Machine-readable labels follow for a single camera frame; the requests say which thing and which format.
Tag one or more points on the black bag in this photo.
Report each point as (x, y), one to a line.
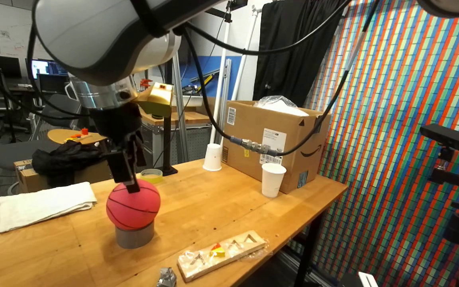
(64, 160)

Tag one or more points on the small white card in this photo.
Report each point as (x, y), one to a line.
(367, 279)

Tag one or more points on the grey office chair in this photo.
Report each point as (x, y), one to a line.
(54, 113)

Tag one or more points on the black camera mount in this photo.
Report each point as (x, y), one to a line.
(453, 177)

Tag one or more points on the small orange object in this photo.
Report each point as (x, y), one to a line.
(83, 131)

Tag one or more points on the small brown cardboard box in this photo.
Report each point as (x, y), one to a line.
(27, 177)

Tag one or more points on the wooden workbench with drawers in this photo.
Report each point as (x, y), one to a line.
(198, 118)

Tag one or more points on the black table frame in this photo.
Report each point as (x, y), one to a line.
(306, 255)

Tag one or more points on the black side camera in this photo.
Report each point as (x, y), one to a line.
(449, 137)

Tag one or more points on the clear plastic bag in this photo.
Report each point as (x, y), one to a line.
(279, 104)

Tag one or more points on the red basketball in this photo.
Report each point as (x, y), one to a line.
(134, 208)

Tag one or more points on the large brown cardboard box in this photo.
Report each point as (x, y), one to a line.
(239, 144)

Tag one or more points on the multicolour striped backdrop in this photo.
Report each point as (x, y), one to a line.
(389, 185)

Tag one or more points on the white folded towel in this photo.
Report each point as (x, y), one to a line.
(43, 204)

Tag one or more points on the white slanted pole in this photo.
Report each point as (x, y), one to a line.
(220, 85)

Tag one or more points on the wooden shape puzzle board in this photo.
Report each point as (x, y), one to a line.
(223, 257)

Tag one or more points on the black hanging cloth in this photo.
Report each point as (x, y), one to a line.
(282, 74)

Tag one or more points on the yellow puzzle piece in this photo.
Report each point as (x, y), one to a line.
(217, 249)

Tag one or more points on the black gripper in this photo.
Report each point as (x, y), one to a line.
(115, 128)

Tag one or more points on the crumpled foil ball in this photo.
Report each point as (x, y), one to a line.
(166, 278)

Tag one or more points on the white paper cup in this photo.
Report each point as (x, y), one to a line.
(273, 180)
(212, 158)

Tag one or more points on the lit computer monitor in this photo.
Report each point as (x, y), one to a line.
(40, 69)

